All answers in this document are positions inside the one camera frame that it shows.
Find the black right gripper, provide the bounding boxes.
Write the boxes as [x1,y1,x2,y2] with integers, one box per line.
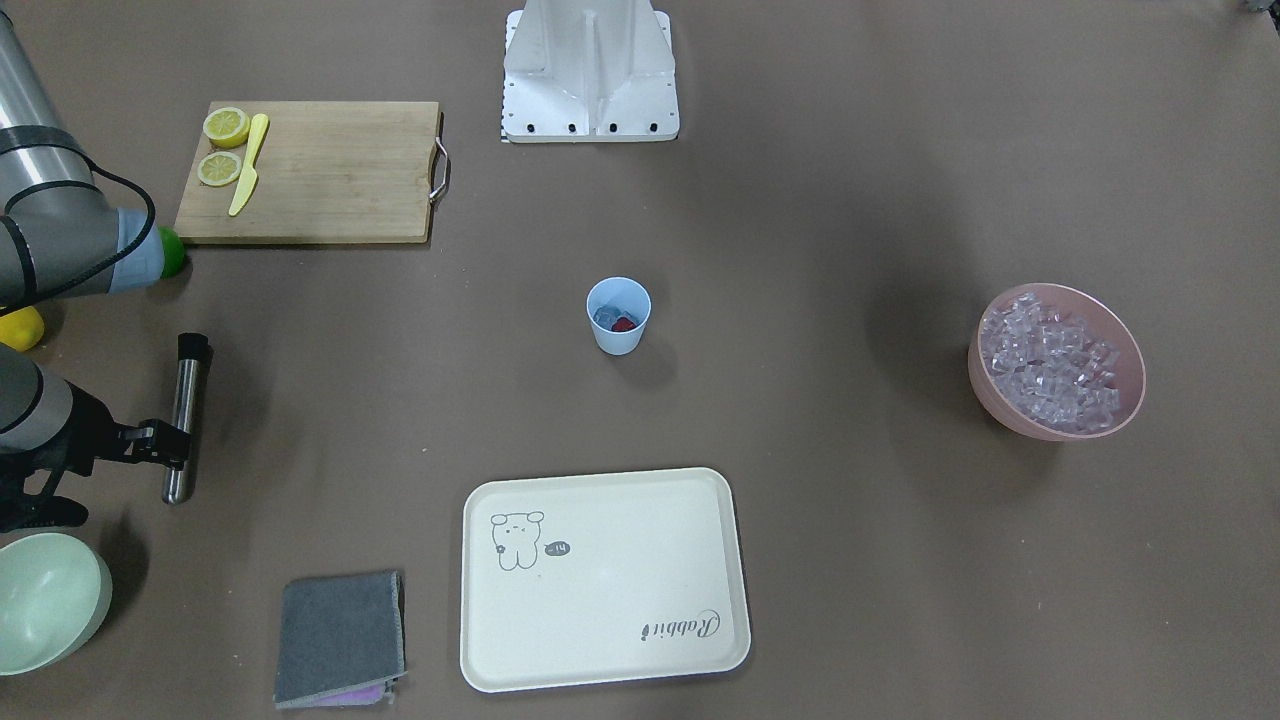
[35,386,191,477]

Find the steel muddler black tip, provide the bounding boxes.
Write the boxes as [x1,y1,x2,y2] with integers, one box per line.
[163,332,212,506]

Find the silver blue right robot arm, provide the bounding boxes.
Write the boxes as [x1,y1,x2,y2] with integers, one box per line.
[1,18,191,475]

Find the light blue plastic cup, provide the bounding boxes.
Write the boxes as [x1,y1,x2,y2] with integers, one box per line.
[585,275,653,356]

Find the clear ice cubes pile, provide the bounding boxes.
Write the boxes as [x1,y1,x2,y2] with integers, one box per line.
[978,291,1124,436]

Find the yellow lemon near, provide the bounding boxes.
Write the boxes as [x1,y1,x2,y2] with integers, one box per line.
[0,307,46,354]

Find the mint green bowl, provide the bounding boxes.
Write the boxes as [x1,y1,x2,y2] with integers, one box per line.
[1,532,113,676]

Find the green lime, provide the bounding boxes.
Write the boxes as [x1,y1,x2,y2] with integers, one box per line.
[157,225,187,279]

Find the grey folded cloth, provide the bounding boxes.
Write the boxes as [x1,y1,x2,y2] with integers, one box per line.
[273,570,406,711]

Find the lemon slice upper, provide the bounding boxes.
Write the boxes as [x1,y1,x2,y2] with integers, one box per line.
[195,151,243,187]

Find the lemon slice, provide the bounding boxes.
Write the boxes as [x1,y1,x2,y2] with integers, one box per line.
[195,151,243,187]
[202,106,251,150]

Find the lemon slice lower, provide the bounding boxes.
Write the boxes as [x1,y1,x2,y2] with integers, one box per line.
[202,106,251,150]

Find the wooden cutting board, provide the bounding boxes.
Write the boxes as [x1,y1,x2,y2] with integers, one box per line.
[175,100,451,246]

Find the yellow plastic knife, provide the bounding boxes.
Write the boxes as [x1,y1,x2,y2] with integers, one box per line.
[227,113,270,217]

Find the cream rabbit tray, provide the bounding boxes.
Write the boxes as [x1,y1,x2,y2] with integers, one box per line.
[460,468,753,693]

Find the pink bowl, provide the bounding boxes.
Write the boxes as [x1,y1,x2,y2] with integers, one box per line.
[966,283,1147,442]

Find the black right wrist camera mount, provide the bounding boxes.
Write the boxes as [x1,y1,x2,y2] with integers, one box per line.
[1,455,90,533]

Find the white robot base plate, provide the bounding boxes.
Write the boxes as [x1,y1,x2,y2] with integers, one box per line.
[500,4,681,143]

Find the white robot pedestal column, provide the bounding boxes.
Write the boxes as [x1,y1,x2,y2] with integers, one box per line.
[506,1,675,97]

